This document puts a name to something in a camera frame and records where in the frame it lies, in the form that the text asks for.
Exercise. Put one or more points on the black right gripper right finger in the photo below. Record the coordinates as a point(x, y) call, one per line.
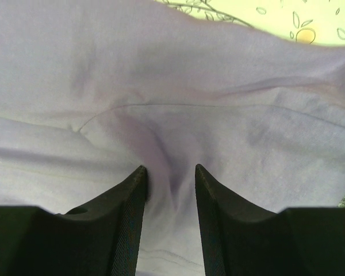
point(241, 238)

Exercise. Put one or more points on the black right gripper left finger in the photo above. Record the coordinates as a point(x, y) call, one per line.
point(100, 237)

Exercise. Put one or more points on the lilac purple t shirt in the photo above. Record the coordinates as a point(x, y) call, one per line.
point(91, 90)

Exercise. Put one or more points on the floral patterned table cloth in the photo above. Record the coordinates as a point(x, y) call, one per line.
point(290, 17)

